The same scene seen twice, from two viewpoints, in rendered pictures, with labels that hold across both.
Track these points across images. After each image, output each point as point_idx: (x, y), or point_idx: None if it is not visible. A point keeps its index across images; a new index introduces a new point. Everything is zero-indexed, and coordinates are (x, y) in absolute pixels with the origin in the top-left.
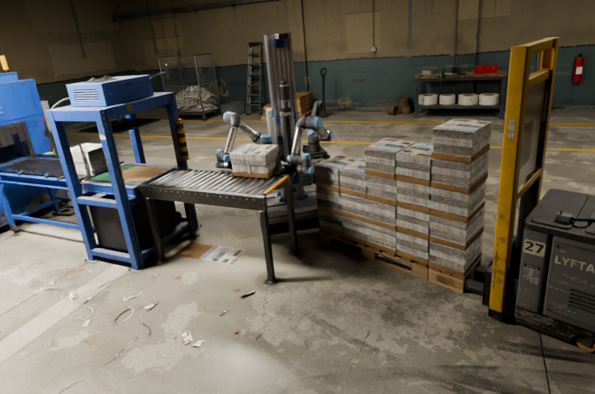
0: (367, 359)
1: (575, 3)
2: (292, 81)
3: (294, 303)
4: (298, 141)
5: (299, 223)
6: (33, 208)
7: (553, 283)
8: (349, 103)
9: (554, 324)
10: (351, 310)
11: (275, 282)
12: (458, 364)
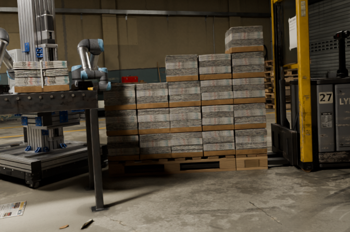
0: (280, 214)
1: (173, 40)
2: (53, 14)
3: (153, 211)
4: (88, 58)
5: (74, 167)
6: None
7: (341, 121)
8: (10, 114)
9: (347, 154)
10: (213, 197)
11: (107, 207)
12: (332, 193)
